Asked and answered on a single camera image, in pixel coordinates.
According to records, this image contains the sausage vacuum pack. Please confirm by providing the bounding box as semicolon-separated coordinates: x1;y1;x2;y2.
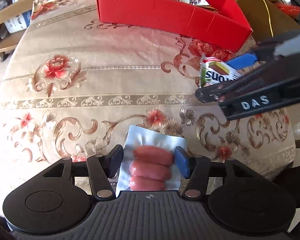
116;125;187;196

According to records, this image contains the Kaprons wafer pack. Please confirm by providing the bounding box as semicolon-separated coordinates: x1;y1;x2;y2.
199;54;242;88

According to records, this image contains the silver white snack pouch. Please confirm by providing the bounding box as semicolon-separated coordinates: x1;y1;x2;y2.
179;0;210;7

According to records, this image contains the floral beige tablecloth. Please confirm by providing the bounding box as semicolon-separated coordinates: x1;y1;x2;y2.
0;0;295;205

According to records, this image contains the red cardboard box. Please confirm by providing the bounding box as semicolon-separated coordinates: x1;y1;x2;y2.
96;0;253;53

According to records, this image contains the blue white box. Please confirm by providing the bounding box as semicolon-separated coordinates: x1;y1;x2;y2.
4;10;32;34

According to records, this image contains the yellow cable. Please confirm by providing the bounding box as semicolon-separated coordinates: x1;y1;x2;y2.
247;0;275;38

